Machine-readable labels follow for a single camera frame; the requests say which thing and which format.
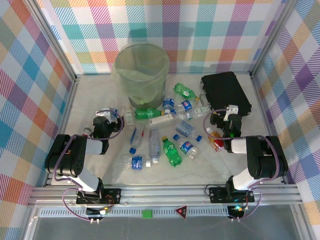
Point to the clear bottle green white label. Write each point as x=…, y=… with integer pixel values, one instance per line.
x=200, y=111

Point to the orange drink bottle red label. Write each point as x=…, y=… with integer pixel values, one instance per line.
x=215, y=140

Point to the crushed clear bottle blue label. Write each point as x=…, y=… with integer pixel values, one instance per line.
x=136, y=136

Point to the clear square bottle blue cap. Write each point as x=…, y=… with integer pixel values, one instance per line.
x=185, y=128

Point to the tall clear water bottle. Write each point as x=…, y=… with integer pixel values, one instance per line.
x=154, y=146

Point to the green Sprite bottle yellow cap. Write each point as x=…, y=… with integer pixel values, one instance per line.
x=171, y=152

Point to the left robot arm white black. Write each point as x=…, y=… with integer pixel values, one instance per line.
x=70, y=160

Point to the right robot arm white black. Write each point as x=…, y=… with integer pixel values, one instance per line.
x=265, y=160

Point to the grey mesh waste bin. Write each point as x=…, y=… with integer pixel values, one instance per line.
x=145, y=100

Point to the green plastic bin liner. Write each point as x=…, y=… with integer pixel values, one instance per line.
x=135, y=75

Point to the black hard case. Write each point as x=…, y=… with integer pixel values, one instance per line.
x=225, y=90

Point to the black controller board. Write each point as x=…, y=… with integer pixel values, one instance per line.
x=236, y=212
x=97, y=212

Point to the green plastic block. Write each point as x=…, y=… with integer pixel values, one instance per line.
x=147, y=214

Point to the red triangle button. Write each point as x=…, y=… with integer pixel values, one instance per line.
x=182, y=212

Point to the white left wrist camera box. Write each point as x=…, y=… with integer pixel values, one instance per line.
x=106, y=113

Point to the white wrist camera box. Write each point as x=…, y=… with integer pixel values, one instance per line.
x=106, y=113
x=232, y=109

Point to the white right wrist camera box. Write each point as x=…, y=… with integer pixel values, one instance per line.
x=232, y=109

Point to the aluminium frame side rail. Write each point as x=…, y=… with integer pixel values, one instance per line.
x=72, y=92
x=266, y=112

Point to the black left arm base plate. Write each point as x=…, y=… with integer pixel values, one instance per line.
x=112, y=195

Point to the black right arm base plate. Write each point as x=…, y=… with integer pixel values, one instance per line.
x=217, y=195

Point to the aluminium frame cross rail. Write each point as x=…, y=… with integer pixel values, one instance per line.
x=162, y=195

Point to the aluminium frame upright post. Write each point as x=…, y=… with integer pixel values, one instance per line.
x=53, y=37
x=272, y=37

